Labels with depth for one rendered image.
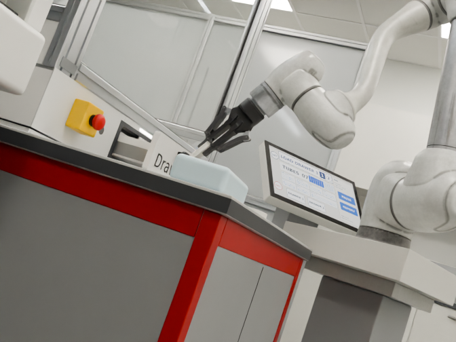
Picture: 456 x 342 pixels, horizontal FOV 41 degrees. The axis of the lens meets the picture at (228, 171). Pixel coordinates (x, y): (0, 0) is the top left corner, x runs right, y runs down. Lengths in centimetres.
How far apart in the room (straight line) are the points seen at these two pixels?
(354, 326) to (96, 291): 93
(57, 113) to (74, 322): 63
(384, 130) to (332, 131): 350
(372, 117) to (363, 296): 350
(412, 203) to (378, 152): 340
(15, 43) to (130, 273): 38
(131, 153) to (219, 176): 76
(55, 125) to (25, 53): 51
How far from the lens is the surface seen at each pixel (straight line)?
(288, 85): 167
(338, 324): 177
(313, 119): 162
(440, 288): 181
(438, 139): 171
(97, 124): 149
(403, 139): 506
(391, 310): 179
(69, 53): 148
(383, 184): 181
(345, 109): 164
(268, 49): 369
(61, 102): 149
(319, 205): 259
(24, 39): 99
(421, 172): 167
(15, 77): 99
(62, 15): 151
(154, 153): 164
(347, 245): 165
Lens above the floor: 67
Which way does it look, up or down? 8 degrees up
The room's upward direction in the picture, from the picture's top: 20 degrees clockwise
